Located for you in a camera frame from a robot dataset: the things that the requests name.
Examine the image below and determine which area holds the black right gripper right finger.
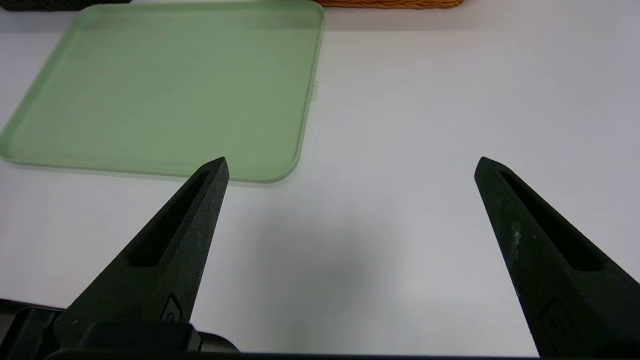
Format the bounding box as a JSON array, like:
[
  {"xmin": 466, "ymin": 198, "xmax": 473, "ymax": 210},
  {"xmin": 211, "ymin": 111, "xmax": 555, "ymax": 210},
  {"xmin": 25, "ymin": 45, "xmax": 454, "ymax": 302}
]
[{"xmin": 474, "ymin": 156, "xmax": 640, "ymax": 360}]

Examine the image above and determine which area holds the dark brown wicker basket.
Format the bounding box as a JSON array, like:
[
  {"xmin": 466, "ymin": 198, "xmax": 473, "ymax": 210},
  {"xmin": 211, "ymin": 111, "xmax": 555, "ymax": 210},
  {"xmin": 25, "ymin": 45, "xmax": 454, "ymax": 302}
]
[{"xmin": 0, "ymin": 0, "xmax": 132, "ymax": 12}]

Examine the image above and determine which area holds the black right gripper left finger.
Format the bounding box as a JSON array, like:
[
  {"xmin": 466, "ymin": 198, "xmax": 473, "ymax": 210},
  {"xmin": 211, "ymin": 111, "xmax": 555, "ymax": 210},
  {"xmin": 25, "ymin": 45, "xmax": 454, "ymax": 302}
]
[{"xmin": 52, "ymin": 156, "xmax": 231, "ymax": 335}]

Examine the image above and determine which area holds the light green plastic tray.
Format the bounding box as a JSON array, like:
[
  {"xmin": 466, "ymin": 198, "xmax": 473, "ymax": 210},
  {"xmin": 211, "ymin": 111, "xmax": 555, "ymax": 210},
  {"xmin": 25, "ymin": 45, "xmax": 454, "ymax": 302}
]
[{"xmin": 0, "ymin": 0, "xmax": 326, "ymax": 184}]

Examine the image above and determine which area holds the orange wicker basket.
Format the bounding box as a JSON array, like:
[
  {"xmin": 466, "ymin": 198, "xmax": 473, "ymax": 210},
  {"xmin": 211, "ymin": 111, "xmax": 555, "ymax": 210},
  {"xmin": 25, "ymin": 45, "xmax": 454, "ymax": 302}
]
[{"xmin": 312, "ymin": 0, "xmax": 466, "ymax": 10}]

